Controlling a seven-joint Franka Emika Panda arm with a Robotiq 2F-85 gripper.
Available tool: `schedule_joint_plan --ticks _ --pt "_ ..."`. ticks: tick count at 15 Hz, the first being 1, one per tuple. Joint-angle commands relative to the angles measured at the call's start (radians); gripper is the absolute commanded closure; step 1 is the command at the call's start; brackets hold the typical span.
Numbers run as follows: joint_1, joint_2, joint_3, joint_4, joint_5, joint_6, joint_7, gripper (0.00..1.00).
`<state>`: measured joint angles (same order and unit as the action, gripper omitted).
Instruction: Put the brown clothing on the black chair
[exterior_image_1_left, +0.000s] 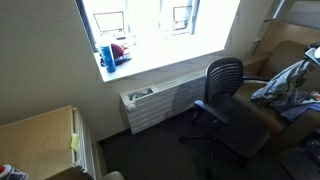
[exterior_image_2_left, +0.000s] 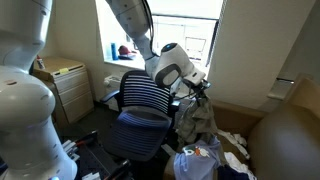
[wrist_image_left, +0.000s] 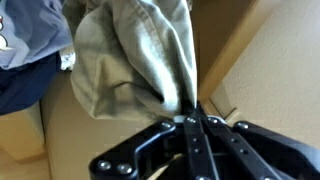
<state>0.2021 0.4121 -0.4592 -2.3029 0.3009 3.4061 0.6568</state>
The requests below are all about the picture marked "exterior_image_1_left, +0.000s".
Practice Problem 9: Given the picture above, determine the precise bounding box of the black mesh office chair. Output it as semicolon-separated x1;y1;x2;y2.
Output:
179;57;272;179

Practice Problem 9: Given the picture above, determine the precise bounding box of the dark small windowsill object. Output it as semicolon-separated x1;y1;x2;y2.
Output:
114;54;133;67

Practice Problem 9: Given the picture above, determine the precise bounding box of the maroon round object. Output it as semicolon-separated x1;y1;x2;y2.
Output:
110;43;126;60

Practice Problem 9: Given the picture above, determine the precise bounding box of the blue bottle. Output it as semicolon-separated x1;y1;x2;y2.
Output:
99;41;117;74

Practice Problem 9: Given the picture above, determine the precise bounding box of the grey rounded object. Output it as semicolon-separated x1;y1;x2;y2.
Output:
99;170;125;180

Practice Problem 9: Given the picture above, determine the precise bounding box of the yellow sticky note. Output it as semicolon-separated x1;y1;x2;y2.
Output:
69;132;81;152

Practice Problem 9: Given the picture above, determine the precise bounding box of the brown cardboard box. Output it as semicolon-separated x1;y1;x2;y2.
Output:
232;40;320;158

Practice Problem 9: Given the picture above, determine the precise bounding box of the light wooden drawer cabinet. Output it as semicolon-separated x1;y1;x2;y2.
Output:
0;105;102;180

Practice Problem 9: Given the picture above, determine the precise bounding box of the black backpack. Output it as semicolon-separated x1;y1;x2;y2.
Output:
278;132;320;180

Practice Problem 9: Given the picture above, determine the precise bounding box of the red white glue bottle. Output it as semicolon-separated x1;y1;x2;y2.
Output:
0;163;30;180

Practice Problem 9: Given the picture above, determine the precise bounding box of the white wall heater unit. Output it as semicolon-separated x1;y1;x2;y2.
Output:
119;70;209;135

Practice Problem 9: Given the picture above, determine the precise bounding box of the window with dark frame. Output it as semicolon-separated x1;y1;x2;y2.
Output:
75;0;242;84

